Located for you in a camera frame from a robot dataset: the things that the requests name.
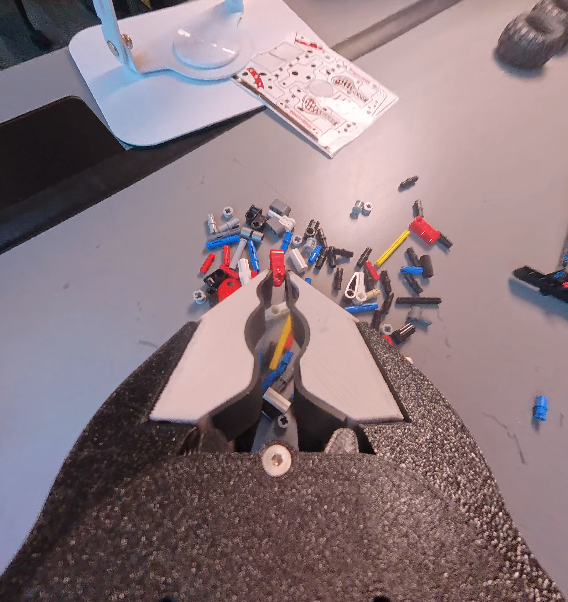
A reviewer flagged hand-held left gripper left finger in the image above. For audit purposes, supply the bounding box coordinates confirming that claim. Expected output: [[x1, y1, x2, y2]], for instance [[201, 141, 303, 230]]
[[149, 269, 273, 443]]

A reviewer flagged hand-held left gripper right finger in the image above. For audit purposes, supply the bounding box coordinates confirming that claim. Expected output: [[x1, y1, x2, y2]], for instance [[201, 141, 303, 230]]
[[284, 270, 404, 429]]

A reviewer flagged red brick connector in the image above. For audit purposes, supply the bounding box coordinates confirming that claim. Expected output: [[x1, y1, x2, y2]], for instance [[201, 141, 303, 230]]
[[268, 249, 287, 288]]

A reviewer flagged pile of small brick pieces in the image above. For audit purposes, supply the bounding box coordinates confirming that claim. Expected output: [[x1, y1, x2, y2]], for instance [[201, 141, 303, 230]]
[[192, 175, 454, 431]]

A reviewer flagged white toy brick truck model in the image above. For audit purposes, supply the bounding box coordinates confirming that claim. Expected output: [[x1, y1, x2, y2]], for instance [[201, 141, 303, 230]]
[[513, 140, 568, 315]]

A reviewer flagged grey desk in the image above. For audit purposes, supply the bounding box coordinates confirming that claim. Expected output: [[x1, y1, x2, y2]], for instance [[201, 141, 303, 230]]
[[0, 0, 568, 595], [0, 0, 454, 135]]

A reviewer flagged white book stand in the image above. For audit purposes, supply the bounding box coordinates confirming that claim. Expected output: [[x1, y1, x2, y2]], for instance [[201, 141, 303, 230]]
[[69, 0, 324, 151]]

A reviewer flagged toy sticker sheet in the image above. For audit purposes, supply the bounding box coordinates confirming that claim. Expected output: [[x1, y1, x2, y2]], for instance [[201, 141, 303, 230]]
[[232, 32, 400, 159]]

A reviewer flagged black toy tyre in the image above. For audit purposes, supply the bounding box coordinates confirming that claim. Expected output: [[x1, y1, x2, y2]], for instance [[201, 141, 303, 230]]
[[496, 0, 568, 70]]

